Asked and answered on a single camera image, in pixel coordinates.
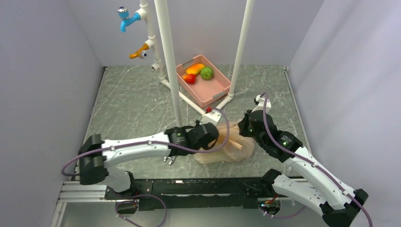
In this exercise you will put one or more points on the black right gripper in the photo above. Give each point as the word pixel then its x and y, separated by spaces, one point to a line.
pixel 243 124

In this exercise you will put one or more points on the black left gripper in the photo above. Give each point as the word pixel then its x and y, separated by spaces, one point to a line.
pixel 197 125

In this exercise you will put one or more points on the translucent orange plastic bag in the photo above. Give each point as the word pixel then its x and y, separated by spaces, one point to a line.
pixel 236 149

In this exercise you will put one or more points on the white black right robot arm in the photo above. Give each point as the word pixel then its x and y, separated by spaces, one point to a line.
pixel 336 202

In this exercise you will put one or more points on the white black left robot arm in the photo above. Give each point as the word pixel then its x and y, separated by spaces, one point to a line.
pixel 99 157

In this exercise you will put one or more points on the red fake fruit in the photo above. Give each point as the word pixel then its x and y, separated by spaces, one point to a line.
pixel 189 78

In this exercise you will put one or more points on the green fake custard apple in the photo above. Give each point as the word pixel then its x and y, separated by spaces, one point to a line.
pixel 207 73

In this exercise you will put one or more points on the yellow orange fake mango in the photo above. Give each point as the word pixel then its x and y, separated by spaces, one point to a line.
pixel 195 69

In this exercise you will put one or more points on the silver open-end wrench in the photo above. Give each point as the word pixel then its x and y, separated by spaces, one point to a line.
pixel 170 159

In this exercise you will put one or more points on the pink perforated plastic basket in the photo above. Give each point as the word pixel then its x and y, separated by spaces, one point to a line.
pixel 204 92

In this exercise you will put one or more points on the orange brass faucet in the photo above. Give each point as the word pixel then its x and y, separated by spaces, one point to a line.
pixel 140 53

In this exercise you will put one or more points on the blue plastic faucet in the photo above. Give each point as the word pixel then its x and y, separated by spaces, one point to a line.
pixel 126 19

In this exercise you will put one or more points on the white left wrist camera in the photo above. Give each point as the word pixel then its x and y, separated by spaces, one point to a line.
pixel 211 116

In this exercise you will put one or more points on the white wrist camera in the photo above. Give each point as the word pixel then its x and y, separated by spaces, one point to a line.
pixel 262 103
pixel 211 116

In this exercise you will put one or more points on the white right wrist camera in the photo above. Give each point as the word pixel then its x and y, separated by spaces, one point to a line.
pixel 262 103

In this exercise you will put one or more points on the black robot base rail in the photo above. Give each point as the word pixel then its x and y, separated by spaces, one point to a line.
pixel 245 192

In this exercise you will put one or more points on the white PVC pipe frame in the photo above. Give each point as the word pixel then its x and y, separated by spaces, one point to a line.
pixel 168 50

